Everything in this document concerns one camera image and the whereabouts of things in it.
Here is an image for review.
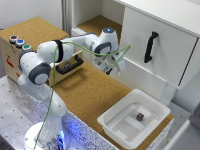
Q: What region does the red button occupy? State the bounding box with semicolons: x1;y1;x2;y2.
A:
8;34;19;45

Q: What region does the black drawer handle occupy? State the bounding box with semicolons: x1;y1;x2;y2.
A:
55;54;85;75

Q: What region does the white plastic box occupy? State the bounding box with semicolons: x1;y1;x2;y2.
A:
96;88;171;150

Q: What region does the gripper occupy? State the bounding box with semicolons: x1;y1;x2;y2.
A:
94;54;127;76

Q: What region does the blue button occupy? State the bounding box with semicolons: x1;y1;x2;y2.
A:
15;38;26;49

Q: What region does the purple block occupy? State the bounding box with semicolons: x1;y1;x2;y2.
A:
135;112;145;121

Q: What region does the white sliding door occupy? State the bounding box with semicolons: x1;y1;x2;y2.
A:
119;6;199;87

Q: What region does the black door handle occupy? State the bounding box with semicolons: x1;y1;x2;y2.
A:
143;31;160;64

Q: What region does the wooden drawer box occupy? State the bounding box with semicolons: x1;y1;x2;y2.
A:
0;16;85;86

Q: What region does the green button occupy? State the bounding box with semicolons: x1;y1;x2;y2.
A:
21;43;33;53

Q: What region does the white cabinet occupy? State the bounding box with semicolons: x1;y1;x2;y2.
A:
69;0;200;107

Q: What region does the green cable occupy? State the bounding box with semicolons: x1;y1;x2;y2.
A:
32;41;132;150

